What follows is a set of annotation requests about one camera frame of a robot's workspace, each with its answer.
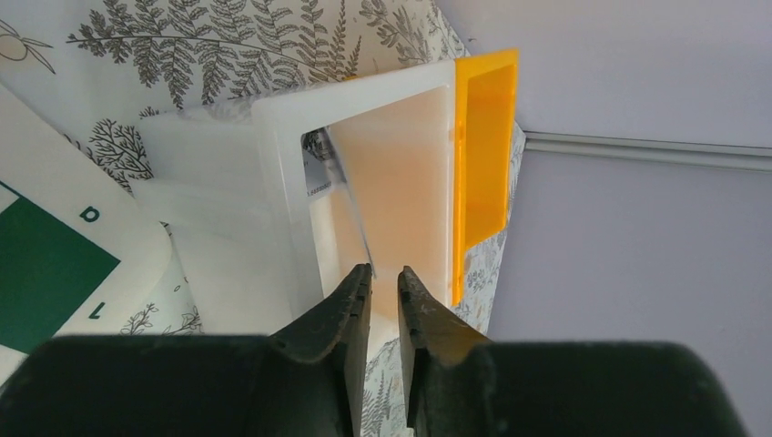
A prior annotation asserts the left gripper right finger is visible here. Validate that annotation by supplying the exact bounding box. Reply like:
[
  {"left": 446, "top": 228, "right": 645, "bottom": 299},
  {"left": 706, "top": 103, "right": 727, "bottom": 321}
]
[{"left": 397, "top": 267, "right": 747, "bottom": 436}]

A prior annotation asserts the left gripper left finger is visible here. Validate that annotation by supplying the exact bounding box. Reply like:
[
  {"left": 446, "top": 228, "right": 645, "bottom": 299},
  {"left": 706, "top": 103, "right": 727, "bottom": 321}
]
[{"left": 1, "top": 264, "right": 372, "bottom": 436}]

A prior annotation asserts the card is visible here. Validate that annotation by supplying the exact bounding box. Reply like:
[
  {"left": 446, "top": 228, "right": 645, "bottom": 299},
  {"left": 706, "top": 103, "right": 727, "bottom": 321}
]
[{"left": 300, "top": 127, "right": 378, "bottom": 279}]

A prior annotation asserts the white plastic bin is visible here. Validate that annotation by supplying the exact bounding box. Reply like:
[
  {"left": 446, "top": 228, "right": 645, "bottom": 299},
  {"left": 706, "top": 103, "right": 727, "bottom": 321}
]
[{"left": 131, "top": 61, "right": 455, "bottom": 350}]

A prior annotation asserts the green white chessboard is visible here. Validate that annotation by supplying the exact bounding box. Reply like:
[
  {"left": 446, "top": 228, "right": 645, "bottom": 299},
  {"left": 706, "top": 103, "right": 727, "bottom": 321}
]
[{"left": 1, "top": 90, "right": 172, "bottom": 379}]

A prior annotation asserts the orange plastic bin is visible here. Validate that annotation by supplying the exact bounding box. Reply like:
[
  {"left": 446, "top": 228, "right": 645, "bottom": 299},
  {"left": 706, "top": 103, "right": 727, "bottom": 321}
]
[{"left": 451, "top": 48, "right": 519, "bottom": 306}]

